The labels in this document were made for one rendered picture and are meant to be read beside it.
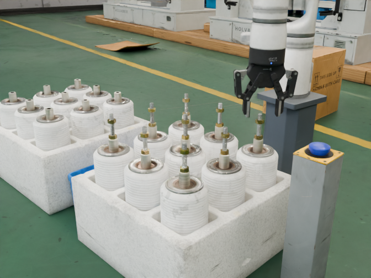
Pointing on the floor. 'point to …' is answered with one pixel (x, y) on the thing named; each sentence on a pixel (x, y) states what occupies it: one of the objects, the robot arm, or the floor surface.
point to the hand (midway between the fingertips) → (262, 110)
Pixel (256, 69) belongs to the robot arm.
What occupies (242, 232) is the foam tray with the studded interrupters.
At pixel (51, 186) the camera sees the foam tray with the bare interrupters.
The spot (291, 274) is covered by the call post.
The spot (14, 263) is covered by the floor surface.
